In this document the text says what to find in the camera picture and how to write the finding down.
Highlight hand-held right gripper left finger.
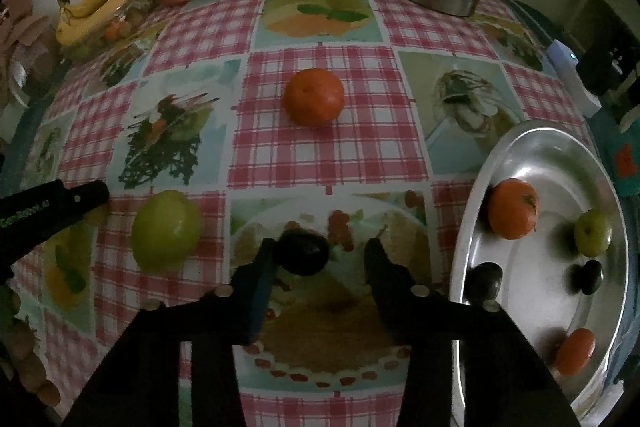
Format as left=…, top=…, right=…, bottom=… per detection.
left=62, top=238, right=279, bottom=427

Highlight orange mandarin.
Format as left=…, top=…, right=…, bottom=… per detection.
left=487, top=178, right=541, bottom=240
left=555, top=328, right=597, bottom=376
left=282, top=68, right=346, bottom=128

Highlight clear glass jar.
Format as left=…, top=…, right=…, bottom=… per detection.
left=7, top=42, right=63, bottom=108

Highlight black device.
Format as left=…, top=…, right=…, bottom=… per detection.
left=579, top=41, right=640, bottom=100

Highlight dark plum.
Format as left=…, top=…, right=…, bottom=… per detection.
left=466, top=262, right=503, bottom=306
left=277, top=230, right=331, bottom=278
left=571, top=259, right=605, bottom=296

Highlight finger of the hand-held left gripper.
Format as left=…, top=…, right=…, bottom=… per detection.
left=0, top=179, right=110, bottom=266

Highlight steel plate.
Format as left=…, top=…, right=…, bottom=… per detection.
left=448, top=121, right=630, bottom=415

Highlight brown round fruit cluster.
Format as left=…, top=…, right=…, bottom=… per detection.
left=0, top=284, right=62, bottom=408

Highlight pink paper wrapping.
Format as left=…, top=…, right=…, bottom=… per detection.
left=0, top=0, right=53, bottom=58

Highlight white power adapter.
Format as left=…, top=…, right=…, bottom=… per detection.
left=546, top=39, right=602, bottom=118

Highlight teal packet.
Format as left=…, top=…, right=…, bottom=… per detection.
left=599, top=117, right=640, bottom=198

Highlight checked picture tablecloth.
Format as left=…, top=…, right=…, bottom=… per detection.
left=0, top=0, right=621, bottom=427

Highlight clear glass bowl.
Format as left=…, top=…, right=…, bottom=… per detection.
left=64, top=0, right=153, bottom=60

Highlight large green apple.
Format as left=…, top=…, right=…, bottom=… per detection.
left=131, top=190, right=203, bottom=271

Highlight small orange berries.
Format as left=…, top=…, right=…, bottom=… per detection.
left=104, top=19, right=132, bottom=42

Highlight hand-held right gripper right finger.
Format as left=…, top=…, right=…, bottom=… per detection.
left=364, top=238, right=581, bottom=427

